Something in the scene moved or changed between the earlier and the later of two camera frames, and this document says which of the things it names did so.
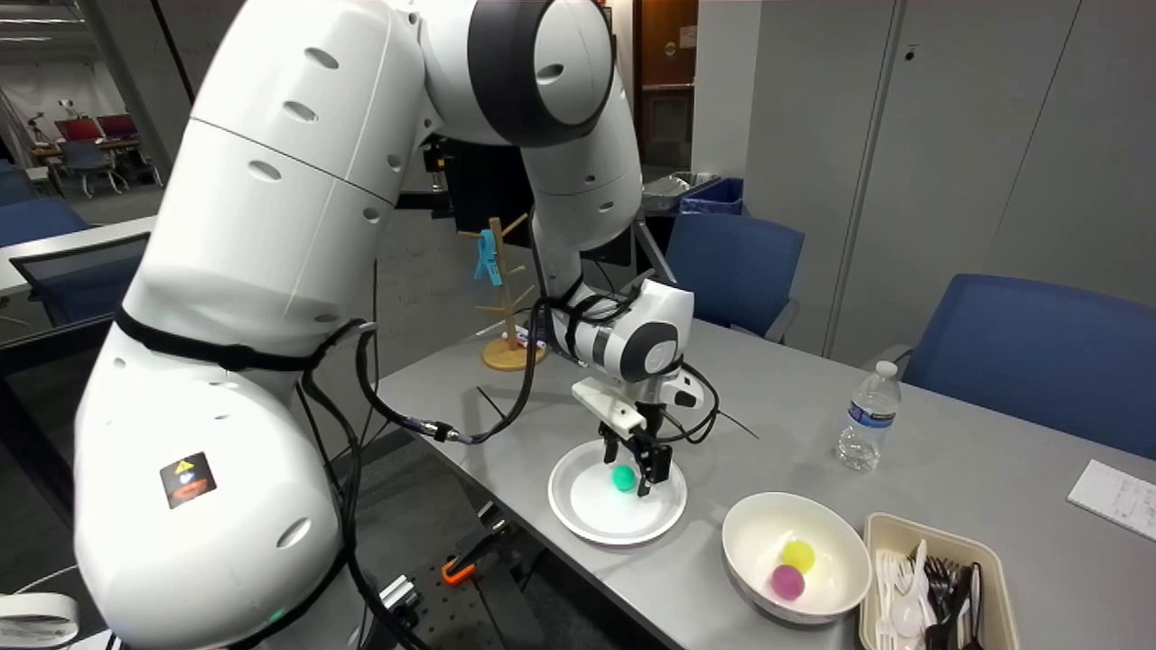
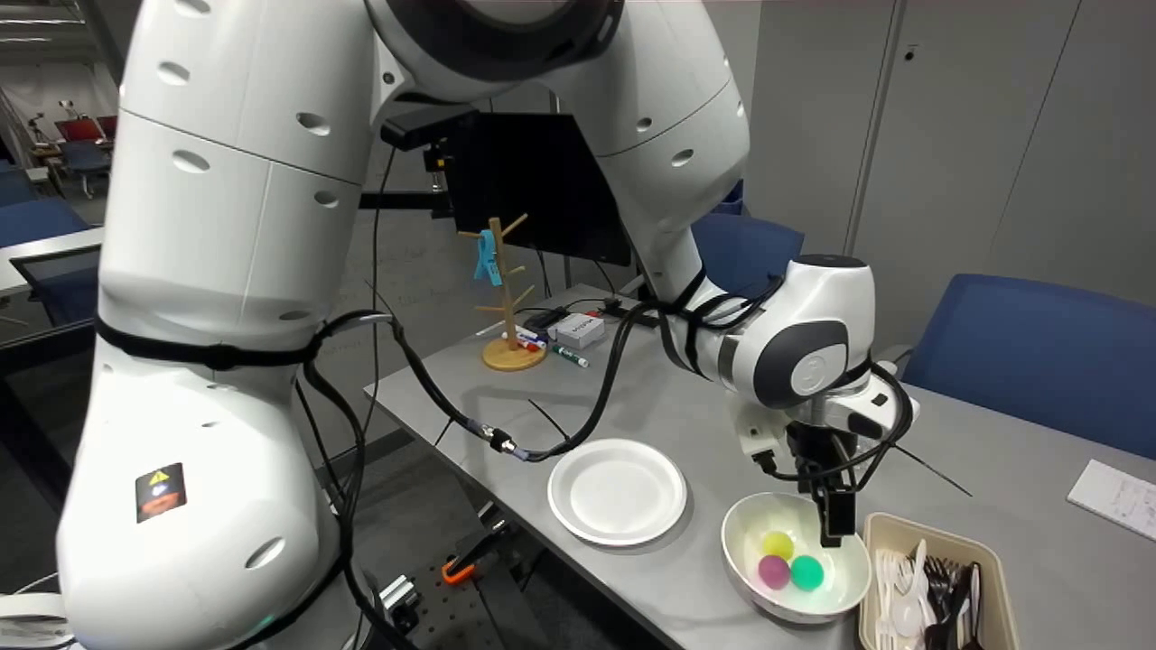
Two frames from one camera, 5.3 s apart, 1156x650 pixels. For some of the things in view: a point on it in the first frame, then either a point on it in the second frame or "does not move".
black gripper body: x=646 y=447 to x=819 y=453
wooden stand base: x=509 y=357 does not move
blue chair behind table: x=738 y=270 does not move
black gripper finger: x=650 y=466 to x=834 y=514
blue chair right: x=1068 y=357 does not move
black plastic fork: x=952 y=589 does not move
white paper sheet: x=1117 y=496 does not move
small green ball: x=624 y=479 to x=807 y=576
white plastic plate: x=590 y=506 does not move
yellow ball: x=798 y=555 to x=779 y=542
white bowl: x=752 y=548 does not move
